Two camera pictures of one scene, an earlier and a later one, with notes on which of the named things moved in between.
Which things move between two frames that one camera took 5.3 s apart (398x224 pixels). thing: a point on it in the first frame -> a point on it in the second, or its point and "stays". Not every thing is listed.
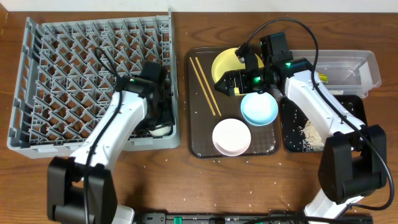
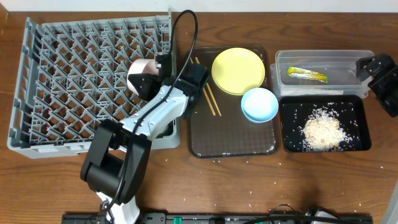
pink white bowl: (231, 137) -> (142, 66)
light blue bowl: (259, 109) stays
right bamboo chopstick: (208, 87) stays
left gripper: (166, 116) -> (144, 86)
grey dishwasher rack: (62, 72) stays
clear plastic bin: (344, 72) stays
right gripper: (240, 75) -> (379, 85)
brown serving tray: (208, 107) stays
